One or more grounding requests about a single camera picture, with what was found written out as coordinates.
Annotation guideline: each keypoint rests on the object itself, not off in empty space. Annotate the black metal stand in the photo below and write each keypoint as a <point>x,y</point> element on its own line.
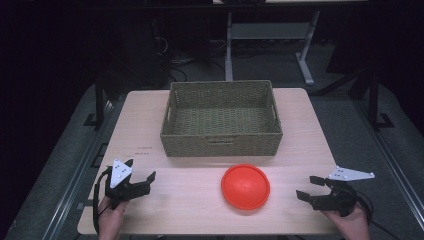
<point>374,100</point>
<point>99,100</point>

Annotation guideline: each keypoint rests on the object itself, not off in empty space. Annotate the green woven basket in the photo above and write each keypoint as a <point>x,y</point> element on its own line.
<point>220,120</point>

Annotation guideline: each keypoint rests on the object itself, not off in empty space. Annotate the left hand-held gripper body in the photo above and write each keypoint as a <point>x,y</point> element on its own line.
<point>120,191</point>

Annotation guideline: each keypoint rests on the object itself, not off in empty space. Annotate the white metal desk frame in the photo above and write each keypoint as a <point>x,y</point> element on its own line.
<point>266,31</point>

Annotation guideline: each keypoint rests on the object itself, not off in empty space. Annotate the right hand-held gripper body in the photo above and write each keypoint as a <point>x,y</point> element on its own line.
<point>338,198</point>

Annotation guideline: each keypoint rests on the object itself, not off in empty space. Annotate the person's right hand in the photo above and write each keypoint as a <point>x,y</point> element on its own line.
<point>354,226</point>

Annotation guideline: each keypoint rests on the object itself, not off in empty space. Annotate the person's left hand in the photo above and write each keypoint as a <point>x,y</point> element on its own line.
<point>109,220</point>

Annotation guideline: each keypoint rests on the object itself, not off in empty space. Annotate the red round plate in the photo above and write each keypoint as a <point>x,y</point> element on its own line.
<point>245,186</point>

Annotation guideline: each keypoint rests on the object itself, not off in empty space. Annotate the dark computer tower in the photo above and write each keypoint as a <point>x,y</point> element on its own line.
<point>146,50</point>

